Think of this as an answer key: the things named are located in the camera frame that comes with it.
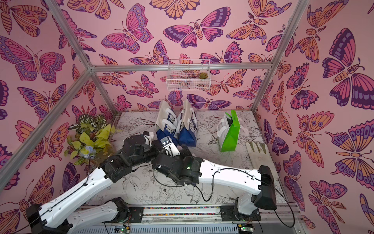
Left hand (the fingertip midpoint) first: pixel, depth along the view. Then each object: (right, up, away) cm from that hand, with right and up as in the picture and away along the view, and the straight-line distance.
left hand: (174, 146), depth 67 cm
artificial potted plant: (-45, +2, +9) cm, 46 cm away
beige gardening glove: (+52, -10, +25) cm, 58 cm away
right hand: (+1, -2, +2) cm, 3 cm away
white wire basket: (+7, +43, +29) cm, 52 cm away
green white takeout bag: (+28, +7, +12) cm, 31 cm away
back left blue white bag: (-6, +11, +18) cm, 22 cm away
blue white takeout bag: (0, +3, +25) cm, 25 cm away
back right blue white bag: (+5, +9, +16) cm, 19 cm away
